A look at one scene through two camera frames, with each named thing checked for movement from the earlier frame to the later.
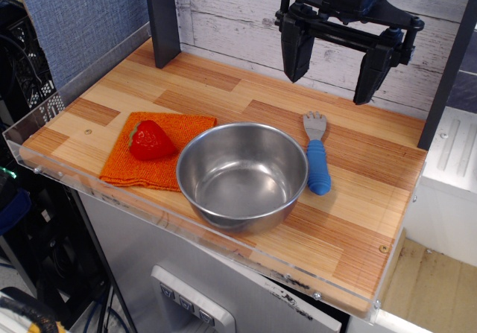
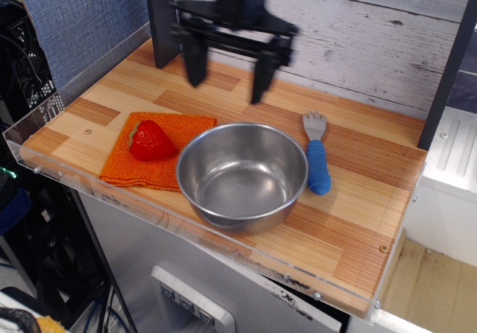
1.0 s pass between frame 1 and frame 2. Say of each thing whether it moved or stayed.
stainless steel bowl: stayed
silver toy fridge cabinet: stayed
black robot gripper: moved
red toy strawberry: stayed
